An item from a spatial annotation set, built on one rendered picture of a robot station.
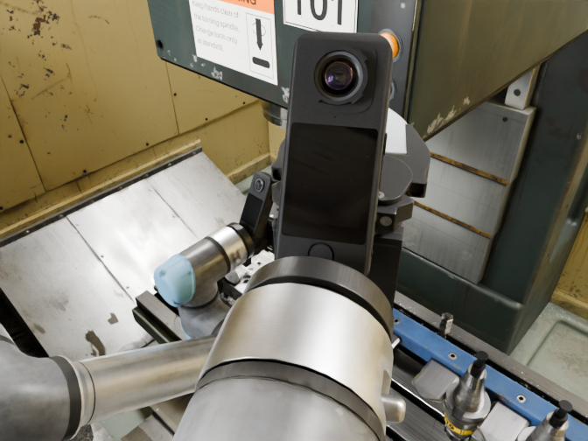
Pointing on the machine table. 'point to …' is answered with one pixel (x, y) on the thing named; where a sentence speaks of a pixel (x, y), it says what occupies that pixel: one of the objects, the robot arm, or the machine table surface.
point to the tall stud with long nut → (445, 324)
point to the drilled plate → (247, 275)
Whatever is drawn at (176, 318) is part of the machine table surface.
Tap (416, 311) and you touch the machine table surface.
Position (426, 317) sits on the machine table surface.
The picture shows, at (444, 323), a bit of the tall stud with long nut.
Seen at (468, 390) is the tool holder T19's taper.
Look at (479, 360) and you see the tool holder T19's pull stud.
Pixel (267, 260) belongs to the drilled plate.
